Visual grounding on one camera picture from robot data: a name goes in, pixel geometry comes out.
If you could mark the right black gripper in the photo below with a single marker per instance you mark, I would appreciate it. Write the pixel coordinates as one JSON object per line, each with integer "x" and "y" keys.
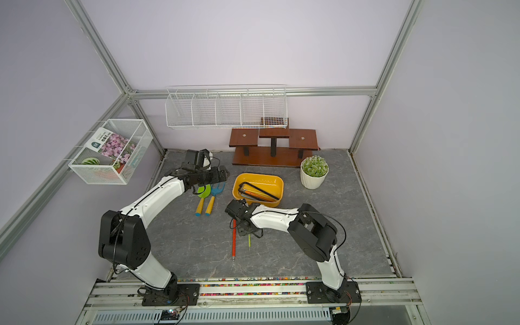
{"x": 239, "y": 228}

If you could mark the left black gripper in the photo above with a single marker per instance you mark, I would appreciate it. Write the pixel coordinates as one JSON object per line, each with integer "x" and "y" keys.
{"x": 215, "y": 175}

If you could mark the red hex key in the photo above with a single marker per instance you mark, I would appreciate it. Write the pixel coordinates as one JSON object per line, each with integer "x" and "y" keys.
{"x": 234, "y": 238}

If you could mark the thin black hex key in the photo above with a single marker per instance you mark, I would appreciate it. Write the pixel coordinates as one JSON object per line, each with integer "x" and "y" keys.
{"x": 249, "y": 194}

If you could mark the orange hex key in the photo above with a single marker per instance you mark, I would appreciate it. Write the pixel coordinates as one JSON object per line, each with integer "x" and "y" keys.
{"x": 267, "y": 198}

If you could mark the large black hex key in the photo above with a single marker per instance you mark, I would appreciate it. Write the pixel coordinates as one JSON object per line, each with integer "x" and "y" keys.
{"x": 253, "y": 188}

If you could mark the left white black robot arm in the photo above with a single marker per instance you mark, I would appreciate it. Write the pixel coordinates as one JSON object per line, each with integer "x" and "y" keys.
{"x": 124, "y": 240}

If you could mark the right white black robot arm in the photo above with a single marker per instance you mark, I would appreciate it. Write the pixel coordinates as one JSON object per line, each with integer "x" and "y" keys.
{"x": 315, "y": 235}

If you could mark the yellow plastic storage box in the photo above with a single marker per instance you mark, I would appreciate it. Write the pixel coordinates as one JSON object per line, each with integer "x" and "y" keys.
{"x": 270, "y": 183}

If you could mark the green garden trowel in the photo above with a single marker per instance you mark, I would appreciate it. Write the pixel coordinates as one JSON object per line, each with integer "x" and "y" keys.
{"x": 203, "y": 192}

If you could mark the blue garden hand rake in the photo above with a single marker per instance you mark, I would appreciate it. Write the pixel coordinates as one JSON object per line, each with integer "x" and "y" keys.
{"x": 216, "y": 189}

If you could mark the flower seed packet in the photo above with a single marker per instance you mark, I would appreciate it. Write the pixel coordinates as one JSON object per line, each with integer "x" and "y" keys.
{"x": 111, "y": 145}

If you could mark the brown wooden stepped stand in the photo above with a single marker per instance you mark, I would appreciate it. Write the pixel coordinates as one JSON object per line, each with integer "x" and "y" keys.
{"x": 273, "y": 147}

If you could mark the white pot green plant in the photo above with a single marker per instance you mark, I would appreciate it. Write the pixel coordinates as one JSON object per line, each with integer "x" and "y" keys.
{"x": 314, "y": 170}

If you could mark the green striped ball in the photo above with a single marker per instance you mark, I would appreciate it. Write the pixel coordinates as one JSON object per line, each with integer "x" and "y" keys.
{"x": 90, "y": 161}

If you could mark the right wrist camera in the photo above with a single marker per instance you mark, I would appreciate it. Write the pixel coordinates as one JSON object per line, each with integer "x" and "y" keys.
{"x": 237, "y": 209}

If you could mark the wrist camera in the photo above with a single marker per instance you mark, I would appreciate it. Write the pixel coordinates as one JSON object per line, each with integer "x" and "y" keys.
{"x": 237, "y": 209}
{"x": 197, "y": 160}

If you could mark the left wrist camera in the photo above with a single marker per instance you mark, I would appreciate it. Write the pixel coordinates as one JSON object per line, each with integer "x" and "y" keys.
{"x": 197, "y": 160}

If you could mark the long white wire shelf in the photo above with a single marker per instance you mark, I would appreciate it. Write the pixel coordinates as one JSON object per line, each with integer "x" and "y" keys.
{"x": 254, "y": 106}

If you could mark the white wire side basket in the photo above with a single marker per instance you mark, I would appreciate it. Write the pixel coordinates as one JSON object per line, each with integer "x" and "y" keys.
{"x": 110, "y": 172}

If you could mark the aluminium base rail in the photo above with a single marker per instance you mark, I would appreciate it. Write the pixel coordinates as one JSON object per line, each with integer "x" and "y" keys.
{"x": 297, "y": 300}

